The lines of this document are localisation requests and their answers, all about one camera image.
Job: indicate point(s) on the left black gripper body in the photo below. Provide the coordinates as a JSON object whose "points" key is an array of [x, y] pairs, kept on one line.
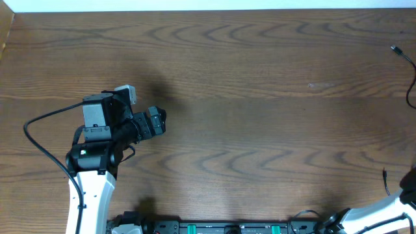
{"points": [[142, 127]]}

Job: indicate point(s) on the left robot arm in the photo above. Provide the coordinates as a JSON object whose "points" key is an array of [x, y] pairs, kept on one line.
{"points": [[110, 128]]}

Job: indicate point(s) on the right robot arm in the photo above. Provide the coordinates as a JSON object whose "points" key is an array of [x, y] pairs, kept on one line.
{"points": [[394, 212]]}

